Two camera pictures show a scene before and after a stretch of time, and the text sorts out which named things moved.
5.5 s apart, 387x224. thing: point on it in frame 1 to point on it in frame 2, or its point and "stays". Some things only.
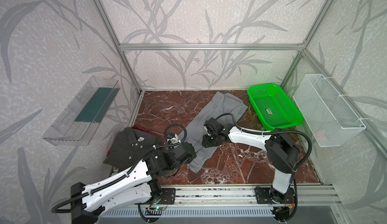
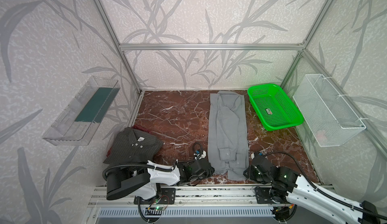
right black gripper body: [207, 139] to [254, 169]
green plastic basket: [274, 109] stays
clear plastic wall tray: [78, 118] stays
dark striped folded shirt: [130, 146] stays
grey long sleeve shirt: [221, 103] to [228, 135]
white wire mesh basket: [330, 119] stays
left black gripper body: [187, 153] to [201, 168]
